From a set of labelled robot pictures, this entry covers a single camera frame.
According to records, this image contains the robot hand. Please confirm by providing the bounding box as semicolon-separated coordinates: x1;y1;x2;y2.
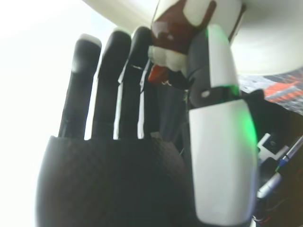
32;23;259;227

